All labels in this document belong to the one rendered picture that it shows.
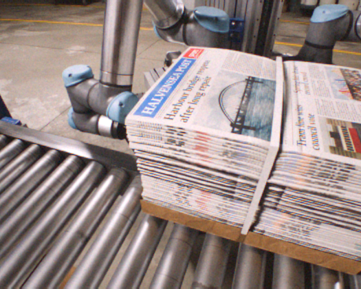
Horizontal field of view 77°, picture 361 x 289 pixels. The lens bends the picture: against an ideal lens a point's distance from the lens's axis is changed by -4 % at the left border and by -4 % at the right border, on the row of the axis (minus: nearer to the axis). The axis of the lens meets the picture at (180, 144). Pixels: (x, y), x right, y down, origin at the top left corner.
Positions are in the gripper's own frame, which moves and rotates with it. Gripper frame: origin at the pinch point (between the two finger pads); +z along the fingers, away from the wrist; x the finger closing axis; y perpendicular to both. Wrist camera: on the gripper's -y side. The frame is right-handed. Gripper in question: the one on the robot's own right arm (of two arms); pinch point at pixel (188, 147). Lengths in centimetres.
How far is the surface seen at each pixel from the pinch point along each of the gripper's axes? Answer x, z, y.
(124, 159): -10.0, -13.3, 0.7
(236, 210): -21.8, 14.4, 9.7
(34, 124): 70, -164, -79
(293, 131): -18.9, 18.6, 23.8
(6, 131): -11, -52, 1
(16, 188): -26.0, -31.9, 0.5
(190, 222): -22.5, 7.4, 3.3
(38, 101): 104, -192, -79
